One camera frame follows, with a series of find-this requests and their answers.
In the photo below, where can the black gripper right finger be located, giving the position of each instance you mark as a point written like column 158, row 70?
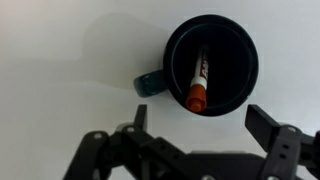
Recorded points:
column 286, row 146

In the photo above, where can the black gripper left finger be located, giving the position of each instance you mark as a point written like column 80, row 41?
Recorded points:
column 144, row 157

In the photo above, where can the orange capped white marker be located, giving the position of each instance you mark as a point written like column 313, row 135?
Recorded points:
column 196, row 99

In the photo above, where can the dark green enamel mug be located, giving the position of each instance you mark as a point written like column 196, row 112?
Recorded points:
column 232, row 64

